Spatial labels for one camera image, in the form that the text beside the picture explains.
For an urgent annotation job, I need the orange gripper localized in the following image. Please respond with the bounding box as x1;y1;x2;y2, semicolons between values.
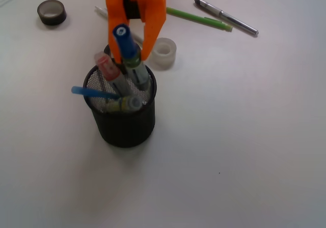
105;0;167;63

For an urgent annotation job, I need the blue cap marker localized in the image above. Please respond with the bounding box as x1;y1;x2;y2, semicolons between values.
113;24;150;91

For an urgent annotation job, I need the red cap marker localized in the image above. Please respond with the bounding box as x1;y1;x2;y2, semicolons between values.
94;51;132;97

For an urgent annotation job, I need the white pen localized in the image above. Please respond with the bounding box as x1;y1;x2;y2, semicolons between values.
95;6;143;47

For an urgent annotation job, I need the dark tape roll near holder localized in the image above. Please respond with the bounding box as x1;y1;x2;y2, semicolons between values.
104;43;141;57

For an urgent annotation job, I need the green pen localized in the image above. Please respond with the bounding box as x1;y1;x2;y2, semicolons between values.
166;7;233;32

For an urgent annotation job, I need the silver black pen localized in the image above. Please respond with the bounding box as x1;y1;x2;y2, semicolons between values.
194;0;259;37

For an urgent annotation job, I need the light blue pen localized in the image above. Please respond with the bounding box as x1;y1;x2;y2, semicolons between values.
71;86;120;100

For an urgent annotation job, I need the black mesh pen holder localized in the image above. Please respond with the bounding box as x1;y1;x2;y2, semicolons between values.
84;68;157;148

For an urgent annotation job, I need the clear tape roll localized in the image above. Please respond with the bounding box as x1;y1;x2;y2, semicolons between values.
148;38;177;71

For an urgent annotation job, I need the dark tape roll far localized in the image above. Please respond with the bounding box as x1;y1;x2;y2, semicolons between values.
37;0;67;26

